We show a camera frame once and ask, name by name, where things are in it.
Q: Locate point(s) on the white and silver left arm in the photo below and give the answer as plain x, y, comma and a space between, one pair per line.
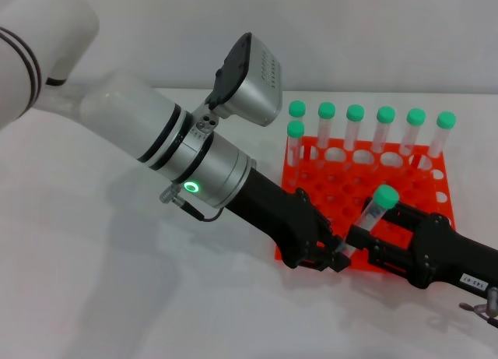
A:
128, 117

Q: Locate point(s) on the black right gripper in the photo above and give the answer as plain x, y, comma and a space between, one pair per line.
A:
447, 254

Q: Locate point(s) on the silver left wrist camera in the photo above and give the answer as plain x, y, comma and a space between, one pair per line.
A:
253, 86

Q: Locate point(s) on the orange test tube rack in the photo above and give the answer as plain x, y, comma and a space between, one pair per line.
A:
412, 180

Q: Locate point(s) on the green-capped clear test tube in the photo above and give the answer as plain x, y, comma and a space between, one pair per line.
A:
297, 109
355, 113
295, 128
327, 110
385, 114
446, 120
416, 116
385, 197

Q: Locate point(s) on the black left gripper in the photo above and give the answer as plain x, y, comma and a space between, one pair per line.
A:
272, 211

